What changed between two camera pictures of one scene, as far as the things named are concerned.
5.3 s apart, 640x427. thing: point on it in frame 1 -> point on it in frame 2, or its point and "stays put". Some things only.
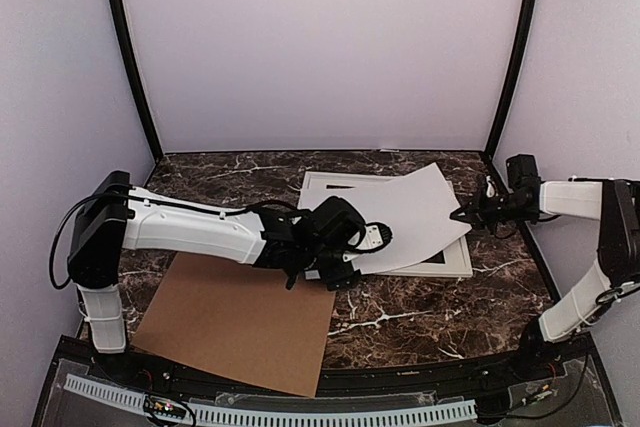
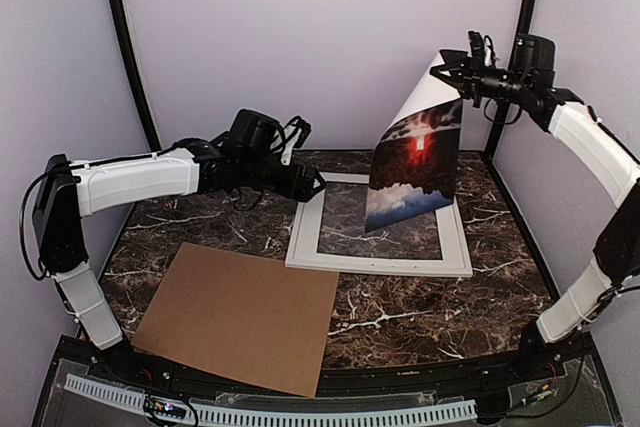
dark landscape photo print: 415,208 -> 415,161
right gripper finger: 465,214 -> 456,56
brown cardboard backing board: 239,318 stays put
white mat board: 420,207 -> 304,248
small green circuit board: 163,407 stays put
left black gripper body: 334,278 -> 288,185
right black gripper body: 492,212 -> 479,83
